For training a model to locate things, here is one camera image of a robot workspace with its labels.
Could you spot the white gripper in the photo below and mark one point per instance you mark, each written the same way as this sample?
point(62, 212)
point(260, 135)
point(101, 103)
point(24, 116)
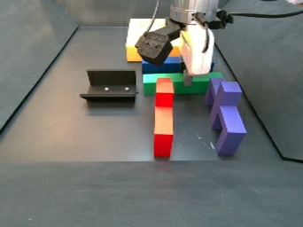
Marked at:
point(196, 49)

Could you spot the green rectangular bar block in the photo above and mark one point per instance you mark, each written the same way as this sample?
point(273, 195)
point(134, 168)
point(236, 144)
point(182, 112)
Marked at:
point(196, 88)

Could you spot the blue rectangular bar block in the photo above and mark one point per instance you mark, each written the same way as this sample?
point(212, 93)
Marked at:
point(169, 65)

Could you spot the purple H-shaped block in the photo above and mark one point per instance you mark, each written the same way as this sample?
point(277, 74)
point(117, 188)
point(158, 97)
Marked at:
point(221, 98)

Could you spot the red H-shaped block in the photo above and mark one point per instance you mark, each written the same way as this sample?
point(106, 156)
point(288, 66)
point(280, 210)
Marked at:
point(162, 131)

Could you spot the black angle bracket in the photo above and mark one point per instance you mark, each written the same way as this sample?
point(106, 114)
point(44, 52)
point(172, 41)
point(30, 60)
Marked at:
point(110, 85)

